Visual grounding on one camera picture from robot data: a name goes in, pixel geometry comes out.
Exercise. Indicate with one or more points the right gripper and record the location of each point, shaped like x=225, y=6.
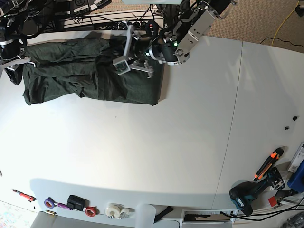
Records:
x=14, y=65

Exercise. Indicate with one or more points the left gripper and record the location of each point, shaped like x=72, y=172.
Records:
x=124, y=63

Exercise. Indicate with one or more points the dark green t-shirt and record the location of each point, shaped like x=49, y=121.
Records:
x=84, y=67

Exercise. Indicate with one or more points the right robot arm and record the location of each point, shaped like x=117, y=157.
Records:
x=13, y=14

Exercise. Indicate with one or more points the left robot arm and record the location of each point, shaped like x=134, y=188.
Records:
x=184, y=25

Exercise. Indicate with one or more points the black power strip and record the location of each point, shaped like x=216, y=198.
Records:
x=115, y=26

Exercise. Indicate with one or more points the red black screwdriver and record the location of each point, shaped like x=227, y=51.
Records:
x=28, y=197

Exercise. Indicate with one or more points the purple tape roll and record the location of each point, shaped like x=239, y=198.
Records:
x=49, y=203

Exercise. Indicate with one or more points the red tape roll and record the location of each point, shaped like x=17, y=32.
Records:
x=91, y=211

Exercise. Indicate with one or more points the clear tape dispenser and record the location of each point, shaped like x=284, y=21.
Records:
x=118, y=211

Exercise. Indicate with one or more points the white paper roll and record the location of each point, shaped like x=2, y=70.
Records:
x=144, y=216

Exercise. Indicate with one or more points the orange black utility knife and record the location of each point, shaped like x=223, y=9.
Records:
x=269, y=162

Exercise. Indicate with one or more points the red square tag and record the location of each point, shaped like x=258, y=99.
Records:
x=273, y=201

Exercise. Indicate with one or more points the blue box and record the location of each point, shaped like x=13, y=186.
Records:
x=296, y=182

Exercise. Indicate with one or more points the black action camera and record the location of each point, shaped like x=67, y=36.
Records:
x=75, y=202

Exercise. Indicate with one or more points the teal black cordless drill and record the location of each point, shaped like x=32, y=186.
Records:
x=245, y=193

